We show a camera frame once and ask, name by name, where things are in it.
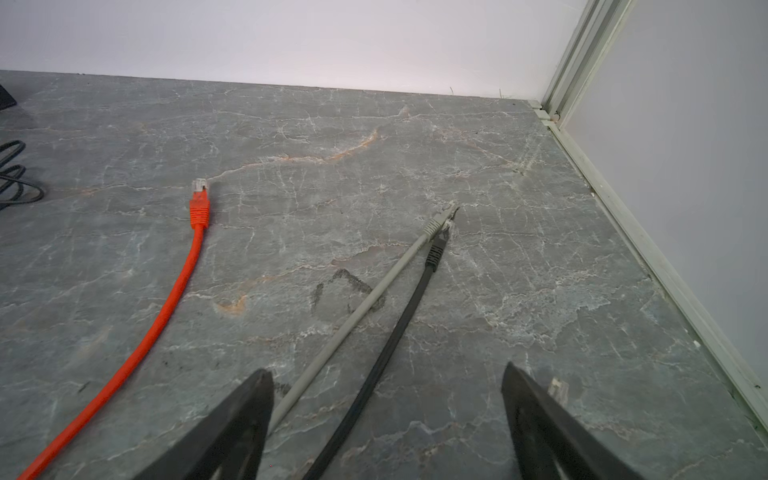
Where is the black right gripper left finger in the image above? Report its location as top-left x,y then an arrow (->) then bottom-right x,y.
136,369 -> 274,479

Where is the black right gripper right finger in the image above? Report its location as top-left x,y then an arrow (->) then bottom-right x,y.
501,362 -> 641,479

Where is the grey ethernet cable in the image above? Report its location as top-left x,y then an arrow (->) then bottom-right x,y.
266,202 -> 460,434

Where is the black ethernet cable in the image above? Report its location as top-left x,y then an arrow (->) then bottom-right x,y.
301,219 -> 455,480

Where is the red ethernet cable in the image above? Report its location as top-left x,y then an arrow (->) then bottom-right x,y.
16,178 -> 212,480

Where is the aluminium frame rail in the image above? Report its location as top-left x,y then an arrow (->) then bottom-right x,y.
541,1 -> 767,422

